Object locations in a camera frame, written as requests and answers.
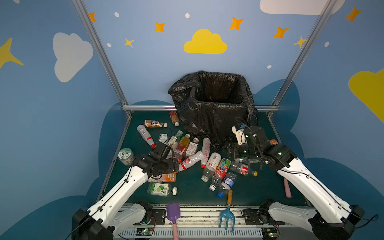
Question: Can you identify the yellow drink red label bottle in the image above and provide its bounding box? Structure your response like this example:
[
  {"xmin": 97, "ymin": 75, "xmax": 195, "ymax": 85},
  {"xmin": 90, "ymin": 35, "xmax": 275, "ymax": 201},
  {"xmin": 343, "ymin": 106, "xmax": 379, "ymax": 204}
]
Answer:
[{"xmin": 174, "ymin": 134, "xmax": 191, "ymax": 159}]

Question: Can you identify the red label cartoon bottle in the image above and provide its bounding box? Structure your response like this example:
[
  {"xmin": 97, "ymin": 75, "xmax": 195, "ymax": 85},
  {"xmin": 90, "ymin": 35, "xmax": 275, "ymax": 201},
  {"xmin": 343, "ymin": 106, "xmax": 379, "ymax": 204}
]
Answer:
[{"xmin": 209, "ymin": 159, "xmax": 231, "ymax": 191}]

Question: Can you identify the white red label bottle diagonal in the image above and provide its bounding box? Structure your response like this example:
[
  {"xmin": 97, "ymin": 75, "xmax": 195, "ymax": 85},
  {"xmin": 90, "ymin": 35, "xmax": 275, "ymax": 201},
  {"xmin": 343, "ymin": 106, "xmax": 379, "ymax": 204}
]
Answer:
[{"xmin": 179, "ymin": 151, "xmax": 205, "ymax": 172}]

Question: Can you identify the blue cap water bottle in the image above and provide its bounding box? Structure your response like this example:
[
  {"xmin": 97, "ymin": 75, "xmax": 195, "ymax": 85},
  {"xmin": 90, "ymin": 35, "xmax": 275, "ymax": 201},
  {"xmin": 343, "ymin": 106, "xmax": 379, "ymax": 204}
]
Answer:
[{"xmin": 217, "ymin": 172, "xmax": 237, "ymax": 199}]

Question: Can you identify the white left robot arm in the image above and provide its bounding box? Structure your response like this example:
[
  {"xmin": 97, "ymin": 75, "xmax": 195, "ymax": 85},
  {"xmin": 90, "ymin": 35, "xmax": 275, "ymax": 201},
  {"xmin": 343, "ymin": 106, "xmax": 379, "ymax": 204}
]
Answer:
[{"xmin": 69, "ymin": 156, "xmax": 179, "ymax": 240}]

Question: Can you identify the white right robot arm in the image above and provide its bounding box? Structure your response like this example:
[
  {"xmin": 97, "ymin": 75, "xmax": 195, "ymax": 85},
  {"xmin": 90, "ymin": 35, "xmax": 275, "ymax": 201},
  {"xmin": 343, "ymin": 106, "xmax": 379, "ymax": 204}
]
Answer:
[{"xmin": 232, "ymin": 126, "xmax": 365, "ymax": 240}]

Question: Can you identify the black bin bag bin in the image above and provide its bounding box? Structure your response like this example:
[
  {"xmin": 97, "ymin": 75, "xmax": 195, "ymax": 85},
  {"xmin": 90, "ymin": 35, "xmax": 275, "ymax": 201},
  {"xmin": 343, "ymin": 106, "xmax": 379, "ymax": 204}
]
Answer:
[{"xmin": 168, "ymin": 71, "xmax": 259, "ymax": 150}]

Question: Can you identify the white orange label bottle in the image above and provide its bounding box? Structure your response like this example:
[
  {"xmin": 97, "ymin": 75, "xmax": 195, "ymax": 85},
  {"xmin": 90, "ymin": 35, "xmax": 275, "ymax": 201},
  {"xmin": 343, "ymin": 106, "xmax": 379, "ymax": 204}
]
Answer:
[{"xmin": 270, "ymin": 139, "xmax": 278, "ymax": 146}]

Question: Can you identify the orange juice bottle white cap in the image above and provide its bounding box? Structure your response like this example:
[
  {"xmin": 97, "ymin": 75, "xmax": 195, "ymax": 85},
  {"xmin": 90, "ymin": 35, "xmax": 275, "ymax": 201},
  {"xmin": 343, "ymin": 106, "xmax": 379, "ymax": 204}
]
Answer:
[{"xmin": 148, "ymin": 173, "xmax": 176, "ymax": 183}]

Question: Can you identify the lime label clear bottle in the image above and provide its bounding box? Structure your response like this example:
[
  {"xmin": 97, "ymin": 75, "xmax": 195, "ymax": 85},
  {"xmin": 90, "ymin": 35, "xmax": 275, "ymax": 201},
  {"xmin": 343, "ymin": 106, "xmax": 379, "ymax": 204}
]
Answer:
[{"xmin": 148, "ymin": 183, "xmax": 178, "ymax": 197}]

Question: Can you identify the small clear white label bottle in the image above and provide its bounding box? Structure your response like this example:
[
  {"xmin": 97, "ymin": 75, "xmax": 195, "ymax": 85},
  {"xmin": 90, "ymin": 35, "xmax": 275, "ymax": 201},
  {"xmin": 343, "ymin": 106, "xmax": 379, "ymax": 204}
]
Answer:
[{"xmin": 159, "ymin": 133, "xmax": 169, "ymax": 144}]

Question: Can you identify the red label yellow cap bottle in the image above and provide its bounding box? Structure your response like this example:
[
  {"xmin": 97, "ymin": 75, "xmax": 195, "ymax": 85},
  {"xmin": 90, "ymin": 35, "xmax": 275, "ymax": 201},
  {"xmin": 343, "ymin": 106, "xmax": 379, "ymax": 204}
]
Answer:
[{"xmin": 230, "ymin": 162, "xmax": 258, "ymax": 177}]

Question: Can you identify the green white lidded can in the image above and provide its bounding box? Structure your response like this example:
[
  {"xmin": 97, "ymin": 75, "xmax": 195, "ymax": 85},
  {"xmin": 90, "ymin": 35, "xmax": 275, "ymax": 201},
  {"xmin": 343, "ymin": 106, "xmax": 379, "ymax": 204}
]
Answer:
[{"xmin": 118, "ymin": 148, "xmax": 135, "ymax": 166}]

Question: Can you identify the white bottle red cap left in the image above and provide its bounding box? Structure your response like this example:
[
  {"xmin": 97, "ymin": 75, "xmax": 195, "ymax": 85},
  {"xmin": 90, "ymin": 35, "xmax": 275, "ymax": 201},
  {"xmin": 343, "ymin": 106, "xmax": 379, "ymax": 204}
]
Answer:
[{"xmin": 137, "ymin": 125, "xmax": 156, "ymax": 149}]

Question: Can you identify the brown label bottle lying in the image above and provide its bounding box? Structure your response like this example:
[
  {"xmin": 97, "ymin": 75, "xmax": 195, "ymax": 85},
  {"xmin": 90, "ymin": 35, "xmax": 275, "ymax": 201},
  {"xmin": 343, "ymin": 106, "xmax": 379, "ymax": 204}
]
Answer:
[{"xmin": 144, "ymin": 120, "xmax": 168, "ymax": 128}]

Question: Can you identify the clear flat white label bottle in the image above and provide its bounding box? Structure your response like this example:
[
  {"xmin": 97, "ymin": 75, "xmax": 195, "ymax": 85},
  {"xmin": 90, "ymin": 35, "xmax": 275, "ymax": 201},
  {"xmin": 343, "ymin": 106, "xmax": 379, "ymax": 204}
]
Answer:
[{"xmin": 185, "ymin": 138, "xmax": 199, "ymax": 157}]

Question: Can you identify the white label barcode bottle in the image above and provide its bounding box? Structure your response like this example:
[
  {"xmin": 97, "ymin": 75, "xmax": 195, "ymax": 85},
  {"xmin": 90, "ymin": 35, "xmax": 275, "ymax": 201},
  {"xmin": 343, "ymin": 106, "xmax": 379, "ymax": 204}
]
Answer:
[{"xmin": 201, "ymin": 153, "xmax": 222, "ymax": 182}]

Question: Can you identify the brown tea bottle back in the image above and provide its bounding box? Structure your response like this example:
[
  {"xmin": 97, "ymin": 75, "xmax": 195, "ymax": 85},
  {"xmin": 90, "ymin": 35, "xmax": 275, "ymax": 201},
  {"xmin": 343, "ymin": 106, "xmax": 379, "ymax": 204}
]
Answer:
[{"xmin": 170, "ymin": 111, "xmax": 180, "ymax": 127}]

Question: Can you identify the white red label bottle upright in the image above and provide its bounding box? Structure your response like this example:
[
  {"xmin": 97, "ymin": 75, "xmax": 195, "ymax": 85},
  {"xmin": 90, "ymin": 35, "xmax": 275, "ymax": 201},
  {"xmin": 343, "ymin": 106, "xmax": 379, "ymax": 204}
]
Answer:
[{"xmin": 201, "ymin": 138, "xmax": 211, "ymax": 169}]

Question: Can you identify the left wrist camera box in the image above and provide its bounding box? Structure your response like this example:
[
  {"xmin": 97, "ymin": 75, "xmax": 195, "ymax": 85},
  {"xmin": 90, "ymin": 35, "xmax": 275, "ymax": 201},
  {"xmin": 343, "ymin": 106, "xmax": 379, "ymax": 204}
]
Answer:
[{"xmin": 149, "ymin": 142, "xmax": 171, "ymax": 161}]

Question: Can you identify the purple shovel pink handle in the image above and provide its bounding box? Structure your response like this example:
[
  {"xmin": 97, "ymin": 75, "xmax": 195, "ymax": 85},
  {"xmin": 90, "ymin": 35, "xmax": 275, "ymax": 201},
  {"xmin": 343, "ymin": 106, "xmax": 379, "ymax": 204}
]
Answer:
[{"xmin": 167, "ymin": 203, "xmax": 181, "ymax": 240}]

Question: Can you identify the purple spatula pink handle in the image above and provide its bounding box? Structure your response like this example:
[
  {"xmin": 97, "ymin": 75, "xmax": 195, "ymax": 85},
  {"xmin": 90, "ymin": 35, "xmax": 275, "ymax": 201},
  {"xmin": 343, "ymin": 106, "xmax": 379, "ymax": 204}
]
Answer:
[{"xmin": 284, "ymin": 178, "xmax": 292, "ymax": 199}]

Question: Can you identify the aluminium back frame rail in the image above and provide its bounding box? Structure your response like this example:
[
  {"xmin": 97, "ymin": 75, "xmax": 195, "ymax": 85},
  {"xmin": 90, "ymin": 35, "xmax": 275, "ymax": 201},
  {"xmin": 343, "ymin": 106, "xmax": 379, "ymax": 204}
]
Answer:
[{"xmin": 121, "ymin": 104, "xmax": 178, "ymax": 112}]

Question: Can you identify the blue garden fork wooden handle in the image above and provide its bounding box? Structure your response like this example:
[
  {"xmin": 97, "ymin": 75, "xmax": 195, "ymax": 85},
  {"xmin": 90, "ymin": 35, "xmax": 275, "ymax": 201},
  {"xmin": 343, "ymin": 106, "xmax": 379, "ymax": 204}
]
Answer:
[{"xmin": 219, "ymin": 190, "xmax": 235, "ymax": 233}]

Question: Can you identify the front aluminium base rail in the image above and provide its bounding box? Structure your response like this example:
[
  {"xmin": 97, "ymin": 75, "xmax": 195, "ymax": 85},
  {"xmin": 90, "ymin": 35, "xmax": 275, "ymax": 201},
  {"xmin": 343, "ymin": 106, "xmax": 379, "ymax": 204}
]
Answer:
[{"xmin": 74, "ymin": 205, "xmax": 335, "ymax": 240}]

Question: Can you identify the left aluminium frame post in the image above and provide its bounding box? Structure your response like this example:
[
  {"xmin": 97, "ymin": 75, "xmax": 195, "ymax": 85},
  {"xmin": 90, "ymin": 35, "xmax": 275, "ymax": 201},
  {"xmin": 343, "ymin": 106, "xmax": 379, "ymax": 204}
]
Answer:
[{"xmin": 72, "ymin": 0, "xmax": 128, "ymax": 105}]

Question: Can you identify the aluminium frame post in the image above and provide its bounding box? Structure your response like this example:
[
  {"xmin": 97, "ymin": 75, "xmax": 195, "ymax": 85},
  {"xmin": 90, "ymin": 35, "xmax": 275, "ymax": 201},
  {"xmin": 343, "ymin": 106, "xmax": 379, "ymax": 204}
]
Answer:
[
  {"xmin": 72, "ymin": 0, "xmax": 128, "ymax": 105},
  {"xmin": 271, "ymin": 0, "xmax": 338, "ymax": 109}
]

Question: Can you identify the right aluminium frame post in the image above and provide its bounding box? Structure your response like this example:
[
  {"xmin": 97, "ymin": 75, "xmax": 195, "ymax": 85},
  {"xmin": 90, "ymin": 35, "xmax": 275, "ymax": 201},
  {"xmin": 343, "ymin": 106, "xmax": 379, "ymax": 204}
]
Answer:
[{"xmin": 271, "ymin": 0, "xmax": 338, "ymax": 109}]

